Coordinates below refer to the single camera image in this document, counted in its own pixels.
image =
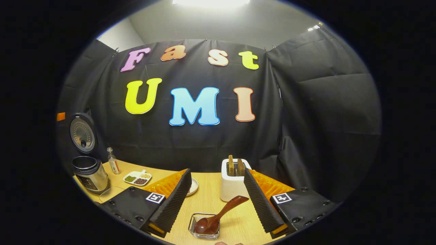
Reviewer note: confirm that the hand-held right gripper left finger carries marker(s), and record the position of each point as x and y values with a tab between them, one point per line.
177	200

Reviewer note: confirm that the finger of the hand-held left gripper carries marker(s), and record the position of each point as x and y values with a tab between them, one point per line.
61	116

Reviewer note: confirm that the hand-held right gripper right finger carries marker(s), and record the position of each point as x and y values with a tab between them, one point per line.
260	200

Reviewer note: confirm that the clear glass chopstick holder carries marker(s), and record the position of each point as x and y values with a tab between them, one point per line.
194	233

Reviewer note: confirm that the brown wooden spoon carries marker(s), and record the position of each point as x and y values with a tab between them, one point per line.
211	223

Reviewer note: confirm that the silver black rice cooker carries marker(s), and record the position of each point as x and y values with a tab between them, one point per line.
90	177

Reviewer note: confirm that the white round plate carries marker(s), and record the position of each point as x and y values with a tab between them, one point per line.
193	186

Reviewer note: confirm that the white toaster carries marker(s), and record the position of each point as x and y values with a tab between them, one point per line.
231	189

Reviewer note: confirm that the brown toast slice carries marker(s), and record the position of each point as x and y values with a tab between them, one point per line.
231	166
240	167

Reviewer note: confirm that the white divided bean dish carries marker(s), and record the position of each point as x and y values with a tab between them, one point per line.
137	178

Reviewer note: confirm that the black backdrop cloth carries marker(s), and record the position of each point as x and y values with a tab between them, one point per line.
323	109

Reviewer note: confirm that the small ceiling light panel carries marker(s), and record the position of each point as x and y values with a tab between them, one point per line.
314	28

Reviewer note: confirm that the large ceiling light panel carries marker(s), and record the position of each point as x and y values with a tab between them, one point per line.
211	2

